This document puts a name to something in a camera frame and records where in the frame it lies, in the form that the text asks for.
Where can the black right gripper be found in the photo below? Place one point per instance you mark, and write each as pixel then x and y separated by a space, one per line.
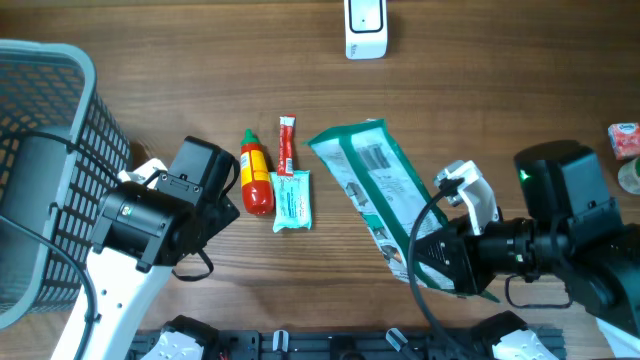
pixel 460 259

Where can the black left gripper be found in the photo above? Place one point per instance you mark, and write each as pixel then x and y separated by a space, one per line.
pixel 218 216

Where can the red sauce bottle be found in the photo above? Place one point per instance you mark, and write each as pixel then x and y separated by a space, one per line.
pixel 256 186

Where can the teal wet wipes pack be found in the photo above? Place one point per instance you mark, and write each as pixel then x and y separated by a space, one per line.
pixel 292 200

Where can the green 3M gloves package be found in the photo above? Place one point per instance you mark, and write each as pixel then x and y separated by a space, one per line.
pixel 382 184

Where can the red stick sachet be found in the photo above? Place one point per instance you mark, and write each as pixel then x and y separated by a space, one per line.
pixel 285 162

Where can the green lid jar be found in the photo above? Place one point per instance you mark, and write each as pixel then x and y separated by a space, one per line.
pixel 628 177

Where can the red small carton box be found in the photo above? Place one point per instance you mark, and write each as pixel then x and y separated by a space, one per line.
pixel 625 140

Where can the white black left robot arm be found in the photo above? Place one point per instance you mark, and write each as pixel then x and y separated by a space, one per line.
pixel 142 231

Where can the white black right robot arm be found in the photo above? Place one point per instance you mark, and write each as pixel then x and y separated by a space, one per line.
pixel 574 231

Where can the white barcode scanner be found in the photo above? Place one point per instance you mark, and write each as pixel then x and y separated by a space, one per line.
pixel 366 29

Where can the grey plastic basket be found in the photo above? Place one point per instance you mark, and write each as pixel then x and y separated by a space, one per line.
pixel 61 150

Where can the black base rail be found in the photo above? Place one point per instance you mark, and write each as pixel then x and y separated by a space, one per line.
pixel 325 345

